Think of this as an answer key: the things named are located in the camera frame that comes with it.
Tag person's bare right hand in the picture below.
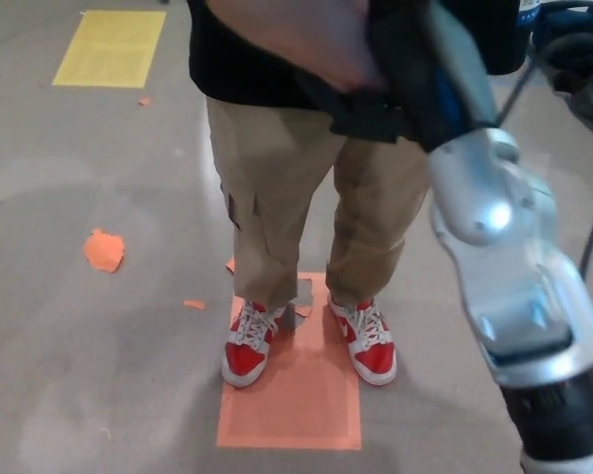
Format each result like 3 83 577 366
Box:
210 0 391 95

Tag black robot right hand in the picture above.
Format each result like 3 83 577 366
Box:
296 0 499 154

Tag black t-shirt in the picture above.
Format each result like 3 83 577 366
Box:
186 0 528 112

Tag white bucket with blue label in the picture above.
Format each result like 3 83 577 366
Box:
516 0 546 51

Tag khaki cargo trousers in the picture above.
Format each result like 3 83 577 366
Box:
206 92 434 310

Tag black fabric bag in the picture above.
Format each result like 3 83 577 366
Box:
550 47 593 145

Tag yellow rectangular floor marker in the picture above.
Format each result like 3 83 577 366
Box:
51 9 168 90

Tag red white left sneaker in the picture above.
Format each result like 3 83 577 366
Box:
326 293 398 387

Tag red white sneaker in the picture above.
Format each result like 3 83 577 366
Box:
326 293 398 387
220 297 289 389

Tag red white right sneaker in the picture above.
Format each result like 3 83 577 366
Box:
220 297 289 389

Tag orange rectangular floor marker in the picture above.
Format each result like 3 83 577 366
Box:
215 271 364 451

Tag black robot wrist cable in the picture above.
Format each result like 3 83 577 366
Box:
492 31 593 280

